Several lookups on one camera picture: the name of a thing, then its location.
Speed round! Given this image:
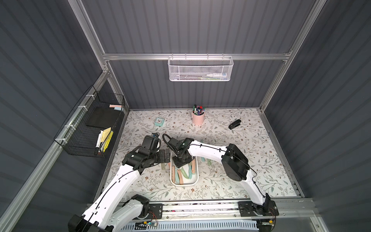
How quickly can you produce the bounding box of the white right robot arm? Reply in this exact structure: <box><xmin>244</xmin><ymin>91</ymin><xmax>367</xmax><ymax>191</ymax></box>
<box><xmin>167</xmin><ymin>138</ymin><xmax>271</xmax><ymax>215</ymax></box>

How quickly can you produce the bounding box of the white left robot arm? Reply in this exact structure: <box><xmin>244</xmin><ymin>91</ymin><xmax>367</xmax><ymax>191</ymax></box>
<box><xmin>68</xmin><ymin>149</ymin><xmax>171</xmax><ymax>232</ymax></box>

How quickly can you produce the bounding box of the white oval storage box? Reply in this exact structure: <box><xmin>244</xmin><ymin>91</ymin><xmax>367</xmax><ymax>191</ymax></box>
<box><xmin>170</xmin><ymin>157</ymin><xmax>199</xmax><ymax>187</ymax></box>

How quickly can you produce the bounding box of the pink pen cup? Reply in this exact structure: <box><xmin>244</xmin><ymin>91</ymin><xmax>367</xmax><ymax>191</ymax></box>
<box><xmin>192</xmin><ymin>114</ymin><xmax>205</xmax><ymax>126</ymax></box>

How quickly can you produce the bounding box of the yellow highlighter pack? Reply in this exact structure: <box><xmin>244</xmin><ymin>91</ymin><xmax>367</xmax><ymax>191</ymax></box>
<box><xmin>100</xmin><ymin>129</ymin><xmax>114</xmax><ymax>153</ymax></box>

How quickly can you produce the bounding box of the black stapler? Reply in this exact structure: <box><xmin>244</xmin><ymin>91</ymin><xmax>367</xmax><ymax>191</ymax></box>
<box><xmin>229</xmin><ymin>119</ymin><xmax>241</xmax><ymax>130</ymax></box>

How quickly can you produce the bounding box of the black notebook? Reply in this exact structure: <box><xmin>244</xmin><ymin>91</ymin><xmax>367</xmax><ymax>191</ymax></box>
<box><xmin>86</xmin><ymin>107</ymin><xmax>121</xmax><ymax>129</ymax></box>

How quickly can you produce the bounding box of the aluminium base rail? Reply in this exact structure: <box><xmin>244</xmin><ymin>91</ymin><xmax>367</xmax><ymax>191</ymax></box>
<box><xmin>151</xmin><ymin>198</ymin><xmax>319</xmax><ymax>221</ymax></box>

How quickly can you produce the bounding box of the black wire wall basket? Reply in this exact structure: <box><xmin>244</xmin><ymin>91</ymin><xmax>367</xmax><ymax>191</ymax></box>
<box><xmin>54</xmin><ymin>86</ymin><xmax>126</xmax><ymax>158</ymax></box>

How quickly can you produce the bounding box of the white wire mesh basket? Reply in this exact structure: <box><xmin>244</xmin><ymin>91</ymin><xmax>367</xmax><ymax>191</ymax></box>
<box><xmin>168</xmin><ymin>56</ymin><xmax>234</xmax><ymax>82</ymax></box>

